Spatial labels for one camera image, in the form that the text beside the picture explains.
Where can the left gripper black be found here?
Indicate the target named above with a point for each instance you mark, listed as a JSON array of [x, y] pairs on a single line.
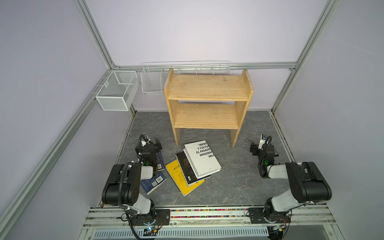
[[150, 144]]

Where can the black book antler cover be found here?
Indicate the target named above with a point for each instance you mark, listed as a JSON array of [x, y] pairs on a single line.
[[187, 170]]

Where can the white book black lettering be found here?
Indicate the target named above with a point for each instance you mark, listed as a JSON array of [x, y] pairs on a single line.
[[202, 159]]

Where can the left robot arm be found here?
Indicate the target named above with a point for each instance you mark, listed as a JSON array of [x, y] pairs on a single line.
[[122, 188]]

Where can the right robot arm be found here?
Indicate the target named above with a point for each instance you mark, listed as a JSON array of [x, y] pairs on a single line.
[[306, 182]]

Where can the dark blue book upper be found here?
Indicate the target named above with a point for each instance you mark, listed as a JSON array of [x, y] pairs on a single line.
[[161, 164]]

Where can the dark blue book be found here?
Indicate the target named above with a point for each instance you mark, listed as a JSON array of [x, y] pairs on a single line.
[[161, 164], [151, 184]]

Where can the yellow book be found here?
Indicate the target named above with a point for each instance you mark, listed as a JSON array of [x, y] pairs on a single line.
[[176, 174]]

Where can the dark blue book lower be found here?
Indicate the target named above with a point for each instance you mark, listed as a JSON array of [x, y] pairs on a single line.
[[151, 184]]

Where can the wooden two-tier bookshelf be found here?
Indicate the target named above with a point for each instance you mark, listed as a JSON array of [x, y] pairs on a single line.
[[218, 102]]

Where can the white mesh box basket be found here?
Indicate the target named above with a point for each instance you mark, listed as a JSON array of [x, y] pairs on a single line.
[[118, 91]]

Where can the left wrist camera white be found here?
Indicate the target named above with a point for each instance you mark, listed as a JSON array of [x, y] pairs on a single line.
[[143, 139]]

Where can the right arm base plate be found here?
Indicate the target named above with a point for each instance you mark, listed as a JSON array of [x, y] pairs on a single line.
[[258, 215]]

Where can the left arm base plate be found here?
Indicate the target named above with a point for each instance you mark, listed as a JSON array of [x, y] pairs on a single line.
[[159, 217]]

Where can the white wire rack basket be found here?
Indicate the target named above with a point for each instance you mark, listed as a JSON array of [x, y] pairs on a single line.
[[154, 74]]

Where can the white slotted cable duct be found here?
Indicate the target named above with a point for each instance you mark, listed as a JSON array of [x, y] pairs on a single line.
[[178, 233]]

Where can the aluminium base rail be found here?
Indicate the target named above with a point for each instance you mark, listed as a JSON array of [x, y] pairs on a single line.
[[218, 216]]

